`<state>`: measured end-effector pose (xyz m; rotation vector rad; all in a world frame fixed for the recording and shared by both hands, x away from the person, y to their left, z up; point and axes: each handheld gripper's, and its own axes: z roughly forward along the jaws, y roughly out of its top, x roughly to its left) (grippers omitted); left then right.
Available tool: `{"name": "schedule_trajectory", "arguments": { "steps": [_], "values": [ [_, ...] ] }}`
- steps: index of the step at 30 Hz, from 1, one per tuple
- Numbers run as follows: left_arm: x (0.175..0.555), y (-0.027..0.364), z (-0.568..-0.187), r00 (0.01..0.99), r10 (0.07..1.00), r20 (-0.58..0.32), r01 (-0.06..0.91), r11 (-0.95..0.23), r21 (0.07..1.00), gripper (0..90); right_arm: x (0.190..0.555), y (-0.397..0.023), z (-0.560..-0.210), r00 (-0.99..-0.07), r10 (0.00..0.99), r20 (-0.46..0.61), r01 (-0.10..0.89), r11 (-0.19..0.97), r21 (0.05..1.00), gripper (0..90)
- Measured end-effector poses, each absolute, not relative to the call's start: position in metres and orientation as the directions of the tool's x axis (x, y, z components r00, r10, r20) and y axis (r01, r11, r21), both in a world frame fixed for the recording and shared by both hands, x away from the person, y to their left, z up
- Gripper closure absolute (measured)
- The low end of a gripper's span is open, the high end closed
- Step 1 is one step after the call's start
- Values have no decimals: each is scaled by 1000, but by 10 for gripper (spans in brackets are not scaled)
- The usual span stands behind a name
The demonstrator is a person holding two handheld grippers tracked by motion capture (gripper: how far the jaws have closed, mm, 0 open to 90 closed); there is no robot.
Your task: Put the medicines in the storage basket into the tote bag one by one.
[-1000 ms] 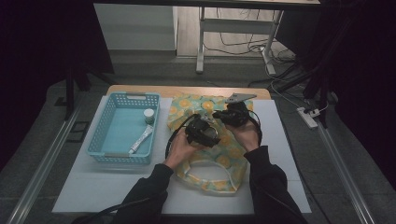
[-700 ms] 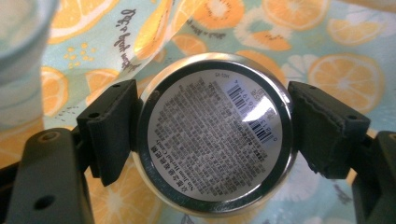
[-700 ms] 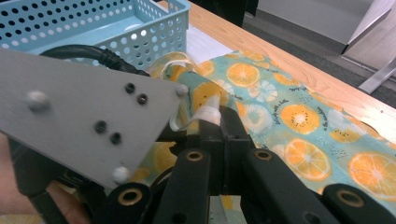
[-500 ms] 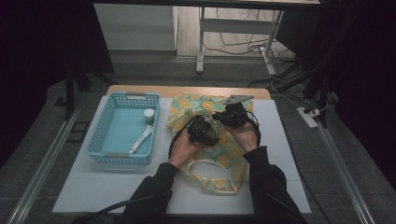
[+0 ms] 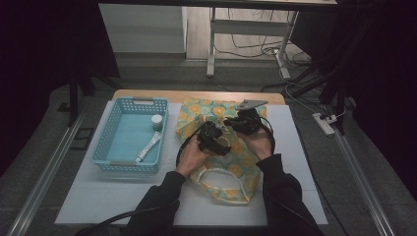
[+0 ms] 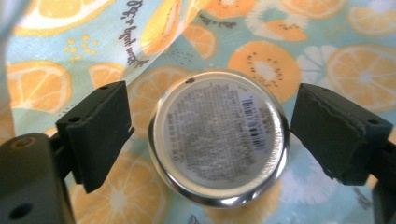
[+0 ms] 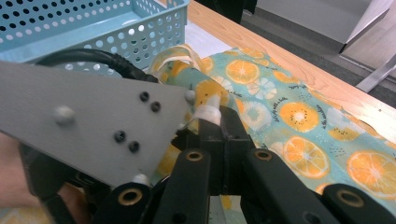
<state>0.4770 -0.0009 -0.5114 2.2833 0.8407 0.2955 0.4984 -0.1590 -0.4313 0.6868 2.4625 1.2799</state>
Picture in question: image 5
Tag white cabinet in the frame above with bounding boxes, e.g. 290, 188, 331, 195
98, 3, 189, 54

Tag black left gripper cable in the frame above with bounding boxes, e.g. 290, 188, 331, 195
75, 122, 210, 236

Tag white floor cable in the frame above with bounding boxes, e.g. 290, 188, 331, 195
284, 67, 328, 114

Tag person's right hand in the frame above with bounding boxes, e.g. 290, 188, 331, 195
245, 128, 274, 161

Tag black metal stand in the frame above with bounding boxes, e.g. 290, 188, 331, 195
288, 13, 357, 136
67, 63, 122, 128

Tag black floor cable bundle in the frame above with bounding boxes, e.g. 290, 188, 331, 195
214, 9, 313, 67

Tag light blue perforated plastic basket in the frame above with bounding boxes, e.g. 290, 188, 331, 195
90, 95, 170, 175

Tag white ointment tube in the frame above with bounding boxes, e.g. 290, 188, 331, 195
135, 131, 163, 163

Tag orange-slice print fabric bag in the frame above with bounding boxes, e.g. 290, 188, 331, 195
175, 97, 268, 205

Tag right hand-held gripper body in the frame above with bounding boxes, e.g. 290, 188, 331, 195
229, 98, 273, 136

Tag person's left hand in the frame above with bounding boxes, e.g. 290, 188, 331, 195
175, 134, 210, 179

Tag small white-capped jar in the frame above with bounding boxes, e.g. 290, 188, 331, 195
150, 113, 164, 132

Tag desk with white frame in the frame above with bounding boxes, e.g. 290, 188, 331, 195
97, 0, 338, 80

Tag white power strip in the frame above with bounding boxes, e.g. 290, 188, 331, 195
312, 112, 338, 137

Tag thick black floor cables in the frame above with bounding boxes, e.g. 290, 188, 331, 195
260, 63, 316, 93

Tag aluminium floor rail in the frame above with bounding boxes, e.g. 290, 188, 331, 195
6, 107, 88, 236
333, 129, 396, 236

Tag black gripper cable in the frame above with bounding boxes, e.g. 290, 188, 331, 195
259, 116, 277, 156
75, 122, 210, 236

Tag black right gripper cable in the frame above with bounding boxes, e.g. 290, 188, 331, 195
259, 116, 277, 156

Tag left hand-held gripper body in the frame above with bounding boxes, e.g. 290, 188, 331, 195
196, 120, 227, 154

